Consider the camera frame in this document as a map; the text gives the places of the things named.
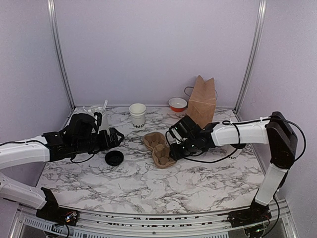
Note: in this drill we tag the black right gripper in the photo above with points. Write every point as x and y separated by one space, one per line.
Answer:
176 153

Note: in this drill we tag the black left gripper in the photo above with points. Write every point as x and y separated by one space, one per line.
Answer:
106 144

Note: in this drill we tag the brown paper bag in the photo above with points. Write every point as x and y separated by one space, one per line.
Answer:
202 101

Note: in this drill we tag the brown cardboard cup carrier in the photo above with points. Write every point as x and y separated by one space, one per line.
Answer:
157 144

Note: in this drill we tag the white paper coffee cup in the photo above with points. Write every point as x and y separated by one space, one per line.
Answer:
232 152

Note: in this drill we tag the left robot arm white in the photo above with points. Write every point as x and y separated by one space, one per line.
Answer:
14 153

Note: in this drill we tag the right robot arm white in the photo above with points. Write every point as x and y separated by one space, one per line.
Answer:
274 131

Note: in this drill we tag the black lid stack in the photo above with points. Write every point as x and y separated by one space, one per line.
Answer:
114 158

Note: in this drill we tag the orange white bowl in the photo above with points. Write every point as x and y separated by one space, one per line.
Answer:
177 104

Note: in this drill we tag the white ribbed canister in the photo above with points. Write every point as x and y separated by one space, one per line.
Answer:
99 109

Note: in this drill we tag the white wrapped stir stick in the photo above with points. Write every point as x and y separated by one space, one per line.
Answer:
105 104

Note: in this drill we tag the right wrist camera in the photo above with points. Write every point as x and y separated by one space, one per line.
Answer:
175 134

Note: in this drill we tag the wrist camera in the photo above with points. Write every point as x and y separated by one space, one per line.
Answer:
98 117
175 134

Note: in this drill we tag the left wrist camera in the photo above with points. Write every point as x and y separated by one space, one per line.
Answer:
98 117

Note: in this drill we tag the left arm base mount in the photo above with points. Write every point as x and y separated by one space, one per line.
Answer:
51 211

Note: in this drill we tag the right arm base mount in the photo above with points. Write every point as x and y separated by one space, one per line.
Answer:
254 214

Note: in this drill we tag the aluminium frame post right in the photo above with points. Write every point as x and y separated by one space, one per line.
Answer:
253 54

